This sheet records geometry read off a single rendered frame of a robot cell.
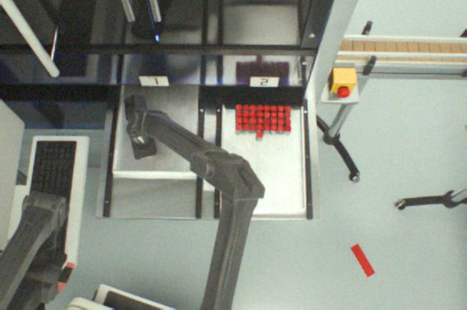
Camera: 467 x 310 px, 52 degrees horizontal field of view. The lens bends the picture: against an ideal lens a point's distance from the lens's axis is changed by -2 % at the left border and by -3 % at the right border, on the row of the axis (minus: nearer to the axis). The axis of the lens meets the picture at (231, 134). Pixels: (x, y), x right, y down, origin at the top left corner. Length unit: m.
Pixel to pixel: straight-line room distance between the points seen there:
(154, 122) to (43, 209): 0.36
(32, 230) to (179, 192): 0.64
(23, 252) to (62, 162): 0.78
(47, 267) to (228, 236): 0.44
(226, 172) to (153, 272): 1.50
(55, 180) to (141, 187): 0.30
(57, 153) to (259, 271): 1.13
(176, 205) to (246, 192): 0.62
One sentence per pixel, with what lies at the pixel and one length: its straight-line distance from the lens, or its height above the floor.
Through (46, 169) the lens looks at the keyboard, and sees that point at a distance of 1.74.
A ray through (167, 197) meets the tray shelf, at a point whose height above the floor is 0.88.
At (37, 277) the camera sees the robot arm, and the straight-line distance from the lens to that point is 1.20.
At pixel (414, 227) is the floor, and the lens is 2.59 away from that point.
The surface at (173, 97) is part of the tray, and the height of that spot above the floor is 0.88.
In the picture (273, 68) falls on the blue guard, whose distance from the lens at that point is 1.47.
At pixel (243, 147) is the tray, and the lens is 1.60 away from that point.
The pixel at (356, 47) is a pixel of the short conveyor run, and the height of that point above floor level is 0.93.
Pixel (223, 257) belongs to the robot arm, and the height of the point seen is 1.38.
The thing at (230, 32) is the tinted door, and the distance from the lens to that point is 1.32.
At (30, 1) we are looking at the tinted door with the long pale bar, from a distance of 1.30.
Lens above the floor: 2.39
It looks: 69 degrees down
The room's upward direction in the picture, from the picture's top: straight up
